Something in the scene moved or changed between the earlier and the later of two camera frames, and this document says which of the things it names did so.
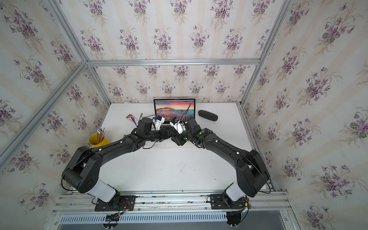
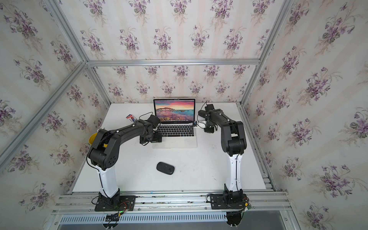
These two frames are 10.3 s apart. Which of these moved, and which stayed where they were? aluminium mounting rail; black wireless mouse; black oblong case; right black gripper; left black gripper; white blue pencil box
Moved: right black gripper; black wireless mouse; left black gripper
Stayed: white blue pencil box; aluminium mounting rail; black oblong case
